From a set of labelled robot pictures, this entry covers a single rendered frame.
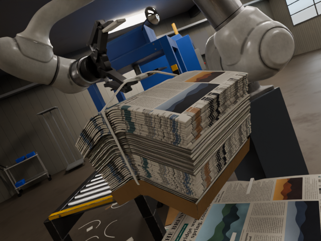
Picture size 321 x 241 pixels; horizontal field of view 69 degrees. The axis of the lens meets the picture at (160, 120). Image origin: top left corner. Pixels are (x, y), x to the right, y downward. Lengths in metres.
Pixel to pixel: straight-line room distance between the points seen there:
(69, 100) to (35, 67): 6.31
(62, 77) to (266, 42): 0.60
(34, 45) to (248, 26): 0.60
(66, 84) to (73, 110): 6.25
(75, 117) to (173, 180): 6.65
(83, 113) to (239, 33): 6.55
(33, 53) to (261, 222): 0.74
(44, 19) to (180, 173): 0.61
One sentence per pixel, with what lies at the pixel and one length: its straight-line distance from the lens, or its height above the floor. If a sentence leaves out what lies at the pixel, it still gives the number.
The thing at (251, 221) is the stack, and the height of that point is 0.83.
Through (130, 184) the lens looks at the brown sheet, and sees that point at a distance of 0.60.
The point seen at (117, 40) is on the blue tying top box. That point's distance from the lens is 2.48.
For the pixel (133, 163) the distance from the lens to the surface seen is 0.55.
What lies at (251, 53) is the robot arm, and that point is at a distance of 0.69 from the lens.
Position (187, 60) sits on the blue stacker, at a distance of 4.52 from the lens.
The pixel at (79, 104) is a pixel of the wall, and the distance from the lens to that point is 7.08.
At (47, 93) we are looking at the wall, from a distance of 7.14.
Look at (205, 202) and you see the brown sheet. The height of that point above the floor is 0.94.
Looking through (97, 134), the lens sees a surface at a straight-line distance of 0.60.
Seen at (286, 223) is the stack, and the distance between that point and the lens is 0.59.
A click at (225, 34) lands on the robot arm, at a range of 0.73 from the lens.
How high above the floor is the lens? 1.20
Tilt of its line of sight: 9 degrees down
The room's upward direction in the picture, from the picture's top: 24 degrees counter-clockwise
